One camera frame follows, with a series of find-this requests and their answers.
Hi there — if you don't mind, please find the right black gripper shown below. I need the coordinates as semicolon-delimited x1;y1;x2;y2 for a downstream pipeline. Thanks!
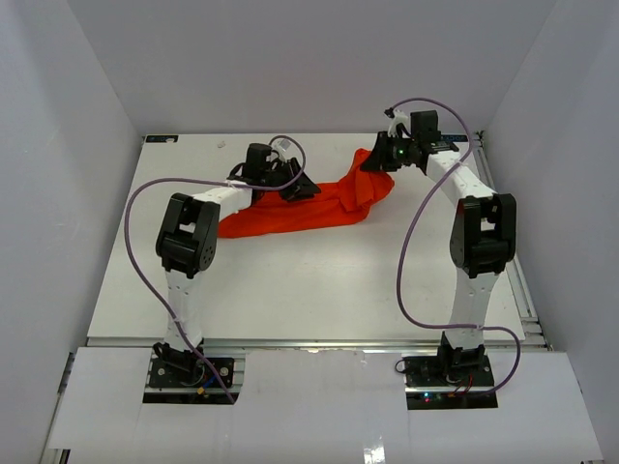
360;131;418;173

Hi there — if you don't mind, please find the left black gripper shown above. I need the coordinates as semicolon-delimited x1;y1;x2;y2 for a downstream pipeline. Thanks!
261;158;321;204

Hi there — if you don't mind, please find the orange t-shirt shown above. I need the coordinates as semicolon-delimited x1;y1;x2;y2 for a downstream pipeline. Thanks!
218;148;395;239

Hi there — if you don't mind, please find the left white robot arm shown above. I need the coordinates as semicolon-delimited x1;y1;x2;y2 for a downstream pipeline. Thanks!
154;135;320;386

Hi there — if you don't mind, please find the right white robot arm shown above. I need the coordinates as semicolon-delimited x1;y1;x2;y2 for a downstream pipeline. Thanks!
361;107;516;386

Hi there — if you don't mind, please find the right blue table label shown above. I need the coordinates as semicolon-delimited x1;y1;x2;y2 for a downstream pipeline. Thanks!
441;134;468;143

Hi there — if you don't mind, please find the blue table label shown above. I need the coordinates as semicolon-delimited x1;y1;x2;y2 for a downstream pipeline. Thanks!
144;134;179;144
441;134;468;143

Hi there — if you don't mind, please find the left blue table label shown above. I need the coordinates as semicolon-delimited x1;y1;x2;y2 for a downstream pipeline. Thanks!
144;134;179;144

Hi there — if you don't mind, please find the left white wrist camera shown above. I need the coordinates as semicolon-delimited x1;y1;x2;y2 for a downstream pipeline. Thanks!
270;137;295;159

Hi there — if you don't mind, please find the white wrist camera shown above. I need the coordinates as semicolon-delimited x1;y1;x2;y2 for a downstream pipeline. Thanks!
384;107;411;138
270;137;295;159

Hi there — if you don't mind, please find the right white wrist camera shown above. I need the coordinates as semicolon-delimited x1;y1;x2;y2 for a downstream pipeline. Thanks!
384;107;411;138

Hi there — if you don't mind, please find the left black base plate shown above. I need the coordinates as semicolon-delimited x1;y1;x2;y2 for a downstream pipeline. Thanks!
142;353;240;406

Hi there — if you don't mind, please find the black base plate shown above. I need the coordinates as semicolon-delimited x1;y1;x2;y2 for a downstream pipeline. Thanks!
142;353;240;406
394;356;498;411

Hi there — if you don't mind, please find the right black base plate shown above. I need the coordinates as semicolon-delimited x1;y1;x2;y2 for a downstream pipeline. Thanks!
394;356;498;411

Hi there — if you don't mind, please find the aluminium front rail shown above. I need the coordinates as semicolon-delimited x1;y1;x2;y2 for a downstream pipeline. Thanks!
84;337;550;353

